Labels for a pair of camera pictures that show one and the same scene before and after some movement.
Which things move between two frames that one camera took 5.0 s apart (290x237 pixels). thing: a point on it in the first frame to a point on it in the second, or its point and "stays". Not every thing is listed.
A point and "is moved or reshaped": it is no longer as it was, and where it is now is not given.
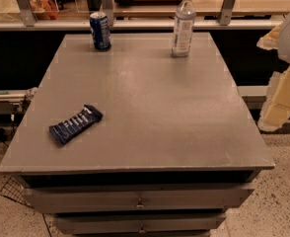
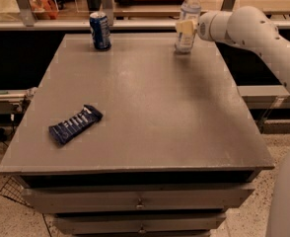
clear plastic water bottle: [184, 20] is moved or reshaped
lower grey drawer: [120, 223] stays
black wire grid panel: [13, 189] stays
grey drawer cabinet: [175, 151] stays
